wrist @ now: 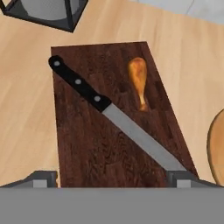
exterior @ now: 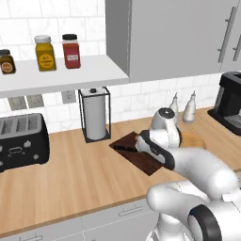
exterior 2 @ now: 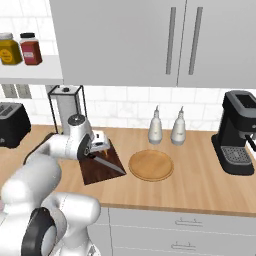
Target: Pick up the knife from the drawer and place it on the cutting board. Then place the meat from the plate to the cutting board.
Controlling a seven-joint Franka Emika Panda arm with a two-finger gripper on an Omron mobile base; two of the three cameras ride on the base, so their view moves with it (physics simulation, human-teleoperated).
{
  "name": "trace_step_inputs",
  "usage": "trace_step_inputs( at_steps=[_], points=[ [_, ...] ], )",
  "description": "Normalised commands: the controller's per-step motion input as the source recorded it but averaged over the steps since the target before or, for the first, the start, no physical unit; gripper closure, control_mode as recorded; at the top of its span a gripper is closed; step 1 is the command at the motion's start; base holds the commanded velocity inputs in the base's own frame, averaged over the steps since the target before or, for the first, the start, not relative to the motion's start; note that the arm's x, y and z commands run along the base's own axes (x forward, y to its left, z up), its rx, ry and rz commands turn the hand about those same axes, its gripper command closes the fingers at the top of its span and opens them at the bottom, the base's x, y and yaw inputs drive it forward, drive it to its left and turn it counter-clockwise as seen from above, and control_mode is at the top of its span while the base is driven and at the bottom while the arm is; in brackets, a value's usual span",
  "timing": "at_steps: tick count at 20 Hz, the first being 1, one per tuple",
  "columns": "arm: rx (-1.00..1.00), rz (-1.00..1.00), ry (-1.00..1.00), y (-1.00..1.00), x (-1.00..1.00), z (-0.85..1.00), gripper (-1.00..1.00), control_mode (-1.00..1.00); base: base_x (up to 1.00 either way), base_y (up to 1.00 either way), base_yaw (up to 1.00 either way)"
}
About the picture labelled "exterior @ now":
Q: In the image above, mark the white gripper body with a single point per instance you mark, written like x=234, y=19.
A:
x=141, y=146

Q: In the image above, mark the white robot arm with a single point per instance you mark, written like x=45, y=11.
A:
x=200, y=169

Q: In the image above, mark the dark brown cutting board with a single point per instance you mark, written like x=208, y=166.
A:
x=138, y=158

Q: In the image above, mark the grey drawer front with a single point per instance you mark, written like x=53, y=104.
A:
x=56, y=232
x=125, y=226

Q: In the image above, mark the black paper towel holder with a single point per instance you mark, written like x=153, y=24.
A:
x=94, y=138

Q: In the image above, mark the white dispenser bottle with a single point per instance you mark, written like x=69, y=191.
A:
x=189, y=111
x=174, y=108

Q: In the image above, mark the white paper towel roll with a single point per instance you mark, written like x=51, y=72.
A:
x=94, y=116

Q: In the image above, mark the black coffee machine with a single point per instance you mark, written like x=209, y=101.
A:
x=229, y=100

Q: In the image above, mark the wide grey cupboard door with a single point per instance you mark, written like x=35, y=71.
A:
x=175, y=37

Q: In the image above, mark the red spice jar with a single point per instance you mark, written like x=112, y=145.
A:
x=71, y=53

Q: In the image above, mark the black toaster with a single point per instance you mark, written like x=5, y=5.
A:
x=22, y=141

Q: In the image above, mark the yellow spice jar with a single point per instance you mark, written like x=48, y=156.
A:
x=45, y=56

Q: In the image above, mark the narrow grey cupboard door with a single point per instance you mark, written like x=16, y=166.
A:
x=233, y=28

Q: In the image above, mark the brown spice jar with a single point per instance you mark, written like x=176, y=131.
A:
x=7, y=64

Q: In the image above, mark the grey wall outlet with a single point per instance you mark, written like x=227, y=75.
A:
x=16, y=103
x=68, y=97
x=35, y=100

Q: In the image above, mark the white wall shelf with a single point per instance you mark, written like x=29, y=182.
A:
x=62, y=78

